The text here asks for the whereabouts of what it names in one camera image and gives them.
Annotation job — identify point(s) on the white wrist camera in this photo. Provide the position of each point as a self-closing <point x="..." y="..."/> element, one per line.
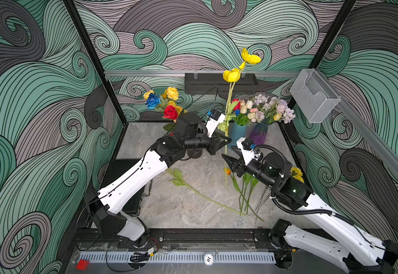
<point x="247" y="148"/>
<point x="214" y="119"/>

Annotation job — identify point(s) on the white slotted cable duct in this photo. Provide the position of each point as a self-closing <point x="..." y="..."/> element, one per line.
<point x="182" y="257"/>

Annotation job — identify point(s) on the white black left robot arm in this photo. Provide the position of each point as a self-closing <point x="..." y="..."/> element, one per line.
<point x="189" y="133"/>

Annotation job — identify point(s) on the black left corner post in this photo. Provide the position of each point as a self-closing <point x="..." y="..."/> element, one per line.
<point x="84" y="36"/>

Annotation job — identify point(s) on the mixed rose bouquet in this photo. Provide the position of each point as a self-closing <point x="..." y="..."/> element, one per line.
<point x="166" y="104"/>

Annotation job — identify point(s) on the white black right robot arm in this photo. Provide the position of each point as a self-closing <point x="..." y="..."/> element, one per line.
<point x="351" y="249"/>

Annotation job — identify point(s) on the purple glass vase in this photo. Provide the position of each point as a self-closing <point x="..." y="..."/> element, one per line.
<point x="259" y="133"/>

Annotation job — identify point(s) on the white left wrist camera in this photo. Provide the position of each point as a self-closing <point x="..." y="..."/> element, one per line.
<point x="214" y="119"/>

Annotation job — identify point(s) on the black vase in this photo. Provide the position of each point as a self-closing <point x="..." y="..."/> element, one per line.
<point x="194" y="154"/>

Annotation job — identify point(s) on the colourful tulip bunch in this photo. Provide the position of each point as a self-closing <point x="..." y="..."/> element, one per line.
<point x="242" y="112"/>

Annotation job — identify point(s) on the pink lilac flower bunch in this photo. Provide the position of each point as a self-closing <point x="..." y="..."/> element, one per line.
<point x="268" y="110"/>

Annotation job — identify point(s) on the yellow poppy spray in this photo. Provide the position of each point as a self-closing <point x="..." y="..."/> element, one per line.
<point x="178" y="180"/>
<point x="232" y="77"/>

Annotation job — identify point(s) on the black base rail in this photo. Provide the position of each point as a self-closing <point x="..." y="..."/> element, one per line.
<point x="170" y="238"/>

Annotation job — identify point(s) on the black corner frame post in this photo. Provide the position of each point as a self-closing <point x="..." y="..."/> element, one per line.
<point x="327" y="43"/>

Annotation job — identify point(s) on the clear plastic wall bin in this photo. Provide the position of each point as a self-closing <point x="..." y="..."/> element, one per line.
<point x="314" y="94"/>

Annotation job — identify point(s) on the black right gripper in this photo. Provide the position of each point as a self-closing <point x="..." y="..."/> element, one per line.
<point x="236" y="165"/>

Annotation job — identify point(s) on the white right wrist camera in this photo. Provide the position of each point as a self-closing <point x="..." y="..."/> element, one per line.
<point x="247" y="148"/>

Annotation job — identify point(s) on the red small block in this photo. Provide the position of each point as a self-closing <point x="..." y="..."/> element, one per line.
<point x="82" y="265"/>

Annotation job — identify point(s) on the yellow tulip single stem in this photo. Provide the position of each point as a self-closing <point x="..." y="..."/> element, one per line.
<point x="243" y="206"/>

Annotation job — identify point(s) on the teal ceramic vase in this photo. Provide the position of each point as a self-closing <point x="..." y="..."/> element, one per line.
<point x="235" y="133"/>

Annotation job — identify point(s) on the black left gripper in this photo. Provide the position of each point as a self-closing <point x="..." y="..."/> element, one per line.
<point x="212" y="145"/>

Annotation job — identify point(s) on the black wall tray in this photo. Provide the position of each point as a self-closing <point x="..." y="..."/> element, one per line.
<point x="213" y="83"/>

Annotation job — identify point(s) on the orange tulip stem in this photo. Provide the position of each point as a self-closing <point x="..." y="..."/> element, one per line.
<point x="237" y="184"/>

